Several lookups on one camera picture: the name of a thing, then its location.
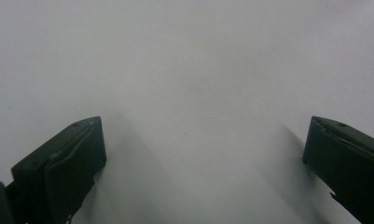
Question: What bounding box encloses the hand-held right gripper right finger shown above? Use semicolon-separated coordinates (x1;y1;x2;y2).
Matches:
301;116;374;224

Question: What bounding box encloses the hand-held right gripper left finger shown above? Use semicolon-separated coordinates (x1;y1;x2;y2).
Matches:
10;116;107;224

